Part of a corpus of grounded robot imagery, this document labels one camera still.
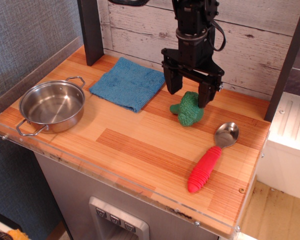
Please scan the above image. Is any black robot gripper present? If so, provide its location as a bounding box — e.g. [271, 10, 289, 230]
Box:
[161, 34, 225, 109]

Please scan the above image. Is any green toy broccoli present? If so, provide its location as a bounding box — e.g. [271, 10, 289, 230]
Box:
[169, 91, 204, 127]

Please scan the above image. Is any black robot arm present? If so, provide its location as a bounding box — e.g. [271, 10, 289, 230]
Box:
[161, 0, 227, 109]

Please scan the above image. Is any stainless steel pot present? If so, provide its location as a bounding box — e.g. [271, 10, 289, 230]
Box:
[16, 76, 86, 136]

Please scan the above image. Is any blue folded cloth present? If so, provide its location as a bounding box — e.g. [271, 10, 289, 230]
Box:
[89, 57, 165, 113]

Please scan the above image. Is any clear acrylic edge guard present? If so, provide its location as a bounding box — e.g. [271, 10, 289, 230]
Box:
[0, 115, 270, 239]

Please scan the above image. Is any grey toy fridge cabinet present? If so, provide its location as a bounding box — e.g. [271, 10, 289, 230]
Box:
[35, 153, 218, 240]

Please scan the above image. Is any yellow object bottom left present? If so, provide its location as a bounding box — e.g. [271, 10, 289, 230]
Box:
[7, 229, 29, 240]

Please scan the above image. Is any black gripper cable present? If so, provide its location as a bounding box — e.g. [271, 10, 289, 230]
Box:
[209, 19, 227, 52]

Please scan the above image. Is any red handled metal spoon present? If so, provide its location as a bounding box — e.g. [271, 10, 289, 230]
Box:
[187, 122, 239, 193]

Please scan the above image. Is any dark left wooden post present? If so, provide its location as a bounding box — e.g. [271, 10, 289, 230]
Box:
[77, 0, 104, 66]

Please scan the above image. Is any dark wooden post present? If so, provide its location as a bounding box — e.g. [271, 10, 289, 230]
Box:
[77, 0, 104, 66]
[264, 17, 300, 122]

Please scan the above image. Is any dark right wooden post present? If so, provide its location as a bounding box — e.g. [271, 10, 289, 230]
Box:
[264, 17, 300, 122]

